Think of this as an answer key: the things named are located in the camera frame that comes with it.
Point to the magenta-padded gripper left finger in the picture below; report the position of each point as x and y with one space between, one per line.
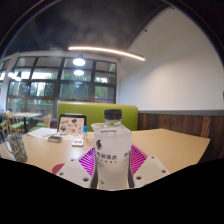
87 163

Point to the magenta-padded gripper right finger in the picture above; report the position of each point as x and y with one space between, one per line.
137 160

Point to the clear water bottle black cap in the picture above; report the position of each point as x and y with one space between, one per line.
111 156

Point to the small blue-capped bottle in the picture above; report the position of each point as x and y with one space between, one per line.
85 132

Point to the small dark flat box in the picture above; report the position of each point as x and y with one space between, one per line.
55 138

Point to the black framed tablet display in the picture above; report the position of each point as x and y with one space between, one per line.
71 125

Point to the green upholstered bench backrest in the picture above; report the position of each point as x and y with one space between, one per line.
95 111

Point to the white paper sheets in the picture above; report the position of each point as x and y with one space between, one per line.
41 132

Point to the speckled green patterned mug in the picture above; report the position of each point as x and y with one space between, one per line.
18 150

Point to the light wooden dining table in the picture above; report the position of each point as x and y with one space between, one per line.
26 115

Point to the wooden chairs green seats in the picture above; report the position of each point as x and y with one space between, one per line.
15 125

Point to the round glowing pendant lamp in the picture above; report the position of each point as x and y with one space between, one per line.
79 72
79 61

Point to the dark cone pendant lamp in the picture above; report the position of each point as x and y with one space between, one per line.
17 78
11 74

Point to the long linear ceiling light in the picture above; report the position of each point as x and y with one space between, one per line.
106 51

